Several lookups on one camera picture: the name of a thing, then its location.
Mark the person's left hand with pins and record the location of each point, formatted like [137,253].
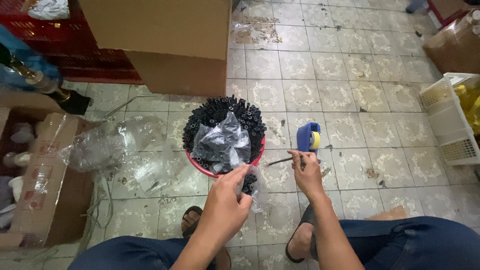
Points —
[221,210]

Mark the person's right hand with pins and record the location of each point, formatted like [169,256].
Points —
[307,180]

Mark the thin black stick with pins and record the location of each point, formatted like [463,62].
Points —
[279,161]

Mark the small clear bag of tubes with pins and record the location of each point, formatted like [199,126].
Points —
[250,183]

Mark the person's left foot in sandal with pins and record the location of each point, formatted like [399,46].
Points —
[191,221]

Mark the person's foot in sandal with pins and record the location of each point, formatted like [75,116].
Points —
[300,240]
[191,221]

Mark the red plastic basin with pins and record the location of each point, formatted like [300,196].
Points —
[204,173]

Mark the blue tape dispenser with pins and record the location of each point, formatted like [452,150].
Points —
[304,135]

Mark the person's right foot in sandal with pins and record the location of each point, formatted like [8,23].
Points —
[300,240]

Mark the crumpled clear plastic bag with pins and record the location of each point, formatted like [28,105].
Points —
[221,146]

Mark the person's left leg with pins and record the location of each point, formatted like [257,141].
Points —
[131,255]

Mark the person's leg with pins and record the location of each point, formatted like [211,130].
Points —
[131,255]
[405,243]

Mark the heap of black tubes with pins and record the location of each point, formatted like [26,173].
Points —
[221,108]

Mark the person's right leg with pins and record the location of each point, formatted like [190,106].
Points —
[405,243]

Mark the clear plastic sheets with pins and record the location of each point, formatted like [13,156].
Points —
[112,146]

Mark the white plastic basket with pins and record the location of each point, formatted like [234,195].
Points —
[446,123]

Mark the small clear plastic scrap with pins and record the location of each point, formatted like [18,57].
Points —
[240,26]

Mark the open cardboard box with goods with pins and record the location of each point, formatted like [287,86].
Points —
[52,180]

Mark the yellow packed goods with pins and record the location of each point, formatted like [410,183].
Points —
[470,105]

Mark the large brown cardboard box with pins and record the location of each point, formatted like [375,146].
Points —
[165,33]

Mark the black and gold bottle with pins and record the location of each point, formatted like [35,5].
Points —
[71,99]

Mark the brown tape-wrapped carton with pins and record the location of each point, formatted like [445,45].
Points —
[453,47]

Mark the red plastic crate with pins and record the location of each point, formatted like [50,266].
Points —
[86,56]

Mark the grey-blue container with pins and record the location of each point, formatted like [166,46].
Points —
[415,5]

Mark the blue cloth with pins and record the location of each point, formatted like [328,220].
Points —
[26,56]

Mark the white crumpled wrapping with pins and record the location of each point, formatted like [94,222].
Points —
[48,9]

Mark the red frame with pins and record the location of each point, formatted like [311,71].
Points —
[437,13]

